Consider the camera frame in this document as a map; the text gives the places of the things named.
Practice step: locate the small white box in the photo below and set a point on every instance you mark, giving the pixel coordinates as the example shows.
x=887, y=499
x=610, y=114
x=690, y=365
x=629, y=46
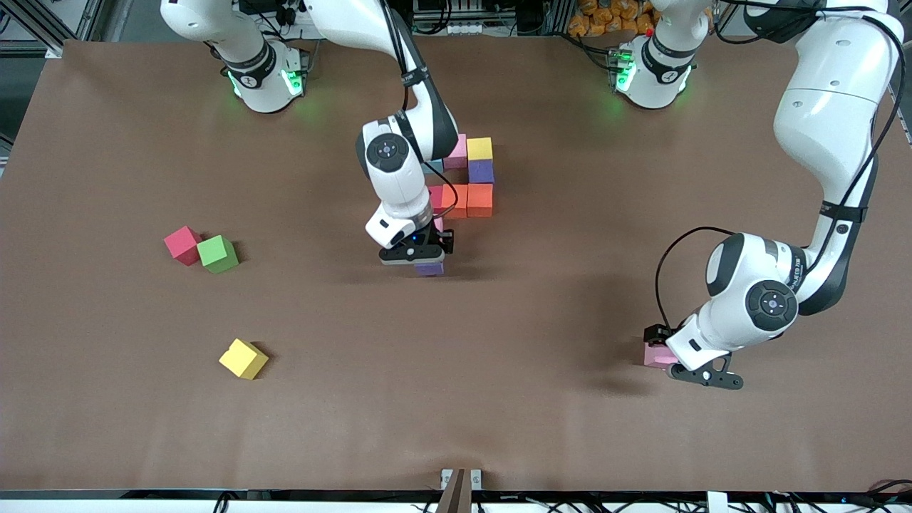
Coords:
x=717, y=503

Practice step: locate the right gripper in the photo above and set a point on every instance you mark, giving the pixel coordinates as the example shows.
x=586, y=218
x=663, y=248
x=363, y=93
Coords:
x=444, y=240

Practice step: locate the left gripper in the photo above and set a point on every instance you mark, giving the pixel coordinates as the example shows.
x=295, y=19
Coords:
x=656, y=334

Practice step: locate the white metal bracket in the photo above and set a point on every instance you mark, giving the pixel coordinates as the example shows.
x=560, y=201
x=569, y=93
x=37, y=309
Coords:
x=446, y=476

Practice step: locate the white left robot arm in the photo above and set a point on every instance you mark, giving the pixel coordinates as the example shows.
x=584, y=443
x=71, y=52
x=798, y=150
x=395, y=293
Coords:
x=826, y=128

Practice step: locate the aluminium frame profile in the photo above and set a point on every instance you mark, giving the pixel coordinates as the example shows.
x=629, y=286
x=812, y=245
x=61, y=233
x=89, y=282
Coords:
x=89, y=18

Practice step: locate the dark slanted metal bar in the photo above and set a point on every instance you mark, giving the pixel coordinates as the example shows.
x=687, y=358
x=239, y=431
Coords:
x=456, y=499

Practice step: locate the green foam block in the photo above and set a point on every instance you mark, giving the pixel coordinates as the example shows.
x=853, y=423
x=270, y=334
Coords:
x=217, y=253

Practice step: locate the pink foam block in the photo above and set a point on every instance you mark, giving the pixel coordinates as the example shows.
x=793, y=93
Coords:
x=459, y=153
x=438, y=222
x=657, y=356

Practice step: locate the orange packaged goods pile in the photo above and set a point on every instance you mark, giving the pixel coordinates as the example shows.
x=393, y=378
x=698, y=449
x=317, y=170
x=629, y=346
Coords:
x=605, y=14

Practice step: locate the orange foam block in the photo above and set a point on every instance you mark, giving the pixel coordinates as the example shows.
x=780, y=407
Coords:
x=459, y=206
x=480, y=201

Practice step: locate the yellow foam block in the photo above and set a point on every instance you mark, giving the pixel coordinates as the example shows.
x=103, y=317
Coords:
x=243, y=358
x=479, y=149

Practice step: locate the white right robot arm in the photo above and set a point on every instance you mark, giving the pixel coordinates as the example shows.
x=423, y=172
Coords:
x=399, y=178

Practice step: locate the purple foam block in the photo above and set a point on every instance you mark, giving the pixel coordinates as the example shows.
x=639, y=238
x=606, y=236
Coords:
x=429, y=269
x=482, y=173

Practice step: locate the white power strip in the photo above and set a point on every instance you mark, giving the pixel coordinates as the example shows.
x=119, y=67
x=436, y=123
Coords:
x=296, y=16
x=459, y=30

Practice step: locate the red foam block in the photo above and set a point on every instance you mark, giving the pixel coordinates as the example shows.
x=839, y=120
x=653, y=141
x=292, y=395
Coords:
x=436, y=196
x=182, y=245

